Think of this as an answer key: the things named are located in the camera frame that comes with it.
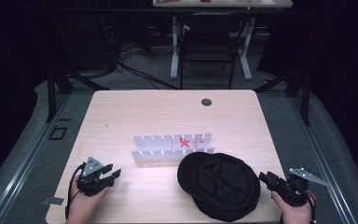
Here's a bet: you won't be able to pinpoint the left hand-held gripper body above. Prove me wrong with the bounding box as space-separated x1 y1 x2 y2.
76 156 110 197

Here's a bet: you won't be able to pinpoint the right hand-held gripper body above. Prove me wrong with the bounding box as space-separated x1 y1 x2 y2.
275 167 331 207

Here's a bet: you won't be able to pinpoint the person's left hand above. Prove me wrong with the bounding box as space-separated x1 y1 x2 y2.
65 175 111 224

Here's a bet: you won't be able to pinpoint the person's right hand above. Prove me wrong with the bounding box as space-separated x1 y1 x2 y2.
270 189 317 224

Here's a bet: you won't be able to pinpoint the grey tape strip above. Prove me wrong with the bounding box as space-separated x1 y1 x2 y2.
41 195 65 206

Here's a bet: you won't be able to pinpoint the black cloth cap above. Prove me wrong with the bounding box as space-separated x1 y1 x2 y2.
176 151 262 223

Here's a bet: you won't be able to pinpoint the white slotted rack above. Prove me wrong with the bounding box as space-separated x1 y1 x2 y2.
131 133 215 163

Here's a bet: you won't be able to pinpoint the black metal stand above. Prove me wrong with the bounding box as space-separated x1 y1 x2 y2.
254 60 312 127
45 63 110 124

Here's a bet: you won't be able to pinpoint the black chair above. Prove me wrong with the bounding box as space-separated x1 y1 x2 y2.
178 12 242 91

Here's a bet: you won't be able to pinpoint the white-legged desk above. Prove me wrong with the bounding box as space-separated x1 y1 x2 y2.
152 0 294 82

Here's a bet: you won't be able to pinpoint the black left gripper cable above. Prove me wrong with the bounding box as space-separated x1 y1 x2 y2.
64 162 88 220

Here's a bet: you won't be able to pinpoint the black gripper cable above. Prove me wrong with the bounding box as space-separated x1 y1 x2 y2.
64 162 88 220
305 189 319 224

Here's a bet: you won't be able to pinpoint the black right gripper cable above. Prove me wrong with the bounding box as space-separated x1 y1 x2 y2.
305 189 319 224

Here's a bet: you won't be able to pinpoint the black floor cables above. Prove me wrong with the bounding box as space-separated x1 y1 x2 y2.
96 18 181 91

